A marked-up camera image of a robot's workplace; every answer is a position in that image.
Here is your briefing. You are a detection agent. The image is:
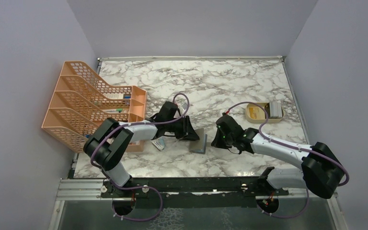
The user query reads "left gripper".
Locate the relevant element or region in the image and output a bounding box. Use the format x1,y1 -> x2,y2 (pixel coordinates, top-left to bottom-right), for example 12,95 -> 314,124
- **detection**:
165,115 -> 199,141

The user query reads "grey card holder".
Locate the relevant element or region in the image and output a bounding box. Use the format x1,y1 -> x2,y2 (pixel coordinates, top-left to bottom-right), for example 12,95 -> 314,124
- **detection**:
189,128 -> 207,154

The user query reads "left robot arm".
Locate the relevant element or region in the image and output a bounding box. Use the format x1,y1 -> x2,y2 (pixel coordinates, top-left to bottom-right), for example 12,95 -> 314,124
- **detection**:
83,102 -> 200,197

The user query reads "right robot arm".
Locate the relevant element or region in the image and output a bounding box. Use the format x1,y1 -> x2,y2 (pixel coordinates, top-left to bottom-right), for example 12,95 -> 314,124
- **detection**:
211,115 -> 347,199

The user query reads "gold card in tray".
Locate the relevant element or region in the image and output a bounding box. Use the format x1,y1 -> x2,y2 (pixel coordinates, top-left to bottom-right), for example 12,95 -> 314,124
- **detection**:
248,106 -> 265,120

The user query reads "yellow oval card tray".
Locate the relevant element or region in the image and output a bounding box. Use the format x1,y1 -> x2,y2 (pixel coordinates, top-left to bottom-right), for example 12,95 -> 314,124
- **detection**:
245,102 -> 285,124

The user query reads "small blue white clip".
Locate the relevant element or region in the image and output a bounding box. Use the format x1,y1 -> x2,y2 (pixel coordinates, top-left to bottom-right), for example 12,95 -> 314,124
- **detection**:
151,137 -> 166,151

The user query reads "orange mesh file organizer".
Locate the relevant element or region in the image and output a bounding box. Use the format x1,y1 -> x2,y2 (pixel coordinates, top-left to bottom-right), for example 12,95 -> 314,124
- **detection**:
42,61 -> 147,153

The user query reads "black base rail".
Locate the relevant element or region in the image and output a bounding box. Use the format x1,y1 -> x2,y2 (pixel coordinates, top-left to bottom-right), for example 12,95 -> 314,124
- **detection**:
57,168 -> 337,210

